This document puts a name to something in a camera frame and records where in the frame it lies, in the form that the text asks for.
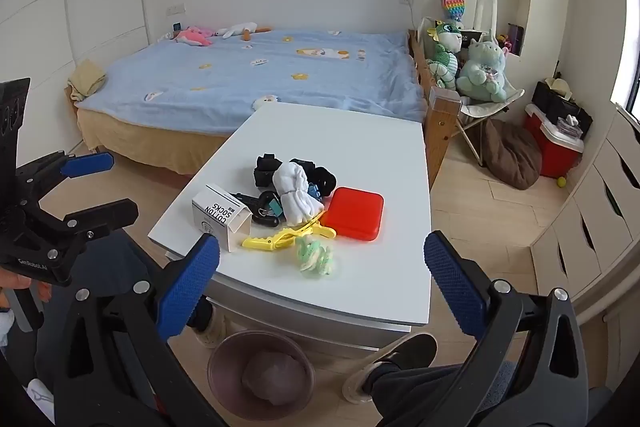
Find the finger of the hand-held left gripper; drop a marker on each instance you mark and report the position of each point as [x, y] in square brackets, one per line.
[110, 212]
[90, 163]

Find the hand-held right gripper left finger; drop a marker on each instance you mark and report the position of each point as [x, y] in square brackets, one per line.
[192, 287]

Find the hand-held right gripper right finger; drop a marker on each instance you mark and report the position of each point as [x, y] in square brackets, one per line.
[452, 287]

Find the white sock box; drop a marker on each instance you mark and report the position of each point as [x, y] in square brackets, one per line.
[215, 212]

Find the yellow plastic clip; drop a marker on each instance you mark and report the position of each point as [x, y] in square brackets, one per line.
[270, 239]

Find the pink translucent trash bin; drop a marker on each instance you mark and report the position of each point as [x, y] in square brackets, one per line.
[225, 382]

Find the black cylindrical rod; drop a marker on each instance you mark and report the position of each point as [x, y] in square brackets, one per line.
[244, 198]

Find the teal binder clip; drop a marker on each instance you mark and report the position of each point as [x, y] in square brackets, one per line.
[273, 207]

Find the red plastic case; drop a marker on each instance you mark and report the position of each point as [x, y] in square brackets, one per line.
[355, 213]

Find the white socks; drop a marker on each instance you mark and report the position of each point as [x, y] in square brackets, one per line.
[295, 192]

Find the blue binder clip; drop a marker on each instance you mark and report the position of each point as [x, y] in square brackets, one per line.
[313, 193]

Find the person's left forearm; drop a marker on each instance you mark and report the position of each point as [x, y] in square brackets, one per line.
[5, 322]

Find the person's left hand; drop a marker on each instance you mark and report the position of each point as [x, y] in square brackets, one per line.
[12, 282]

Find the beige slipper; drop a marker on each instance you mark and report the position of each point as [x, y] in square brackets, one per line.
[212, 332]

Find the bed with beige skirt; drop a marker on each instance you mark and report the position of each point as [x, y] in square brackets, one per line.
[150, 142]

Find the beige folded cloth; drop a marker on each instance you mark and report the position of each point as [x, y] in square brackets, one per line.
[87, 79]

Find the person's right leg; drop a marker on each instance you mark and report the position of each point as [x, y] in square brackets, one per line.
[415, 382]

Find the crumpled plastic bag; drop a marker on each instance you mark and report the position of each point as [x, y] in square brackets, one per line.
[275, 377]

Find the white table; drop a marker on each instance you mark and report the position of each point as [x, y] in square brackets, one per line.
[310, 324]

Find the brown beanbag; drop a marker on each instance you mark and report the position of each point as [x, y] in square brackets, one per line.
[515, 154]

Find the person's white patterned garment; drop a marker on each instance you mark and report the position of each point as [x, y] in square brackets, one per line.
[42, 399]

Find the pink plush toy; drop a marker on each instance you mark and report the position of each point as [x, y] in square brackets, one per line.
[192, 37]

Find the red cooler box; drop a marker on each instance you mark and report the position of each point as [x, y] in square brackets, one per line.
[552, 154]

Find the white drawer cabinet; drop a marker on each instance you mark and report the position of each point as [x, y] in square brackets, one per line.
[600, 187]

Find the white folding chair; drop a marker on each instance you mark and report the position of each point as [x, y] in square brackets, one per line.
[487, 109]

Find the white goose plush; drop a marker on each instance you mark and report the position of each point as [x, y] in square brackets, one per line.
[237, 29]

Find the black bag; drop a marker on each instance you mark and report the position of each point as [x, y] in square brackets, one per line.
[547, 104]

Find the mint unicorn plush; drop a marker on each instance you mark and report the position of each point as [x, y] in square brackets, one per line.
[480, 74]

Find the cream soft item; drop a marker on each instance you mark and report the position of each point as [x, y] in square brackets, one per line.
[557, 87]

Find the blue printed blanket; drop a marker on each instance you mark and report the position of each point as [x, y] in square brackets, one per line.
[300, 77]

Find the green dragon plush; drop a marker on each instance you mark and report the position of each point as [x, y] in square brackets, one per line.
[445, 57]

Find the black cardboard box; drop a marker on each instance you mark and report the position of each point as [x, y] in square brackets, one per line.
[472, 38]

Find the dark purple book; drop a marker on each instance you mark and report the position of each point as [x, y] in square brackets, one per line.
[515, 38]

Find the white arched tube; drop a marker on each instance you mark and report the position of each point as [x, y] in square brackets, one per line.
[477, 14]

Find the wooden bed rail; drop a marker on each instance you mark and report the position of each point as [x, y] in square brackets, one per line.
[442, 132]

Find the long white wall socket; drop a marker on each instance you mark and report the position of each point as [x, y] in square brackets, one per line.
[176, 10]

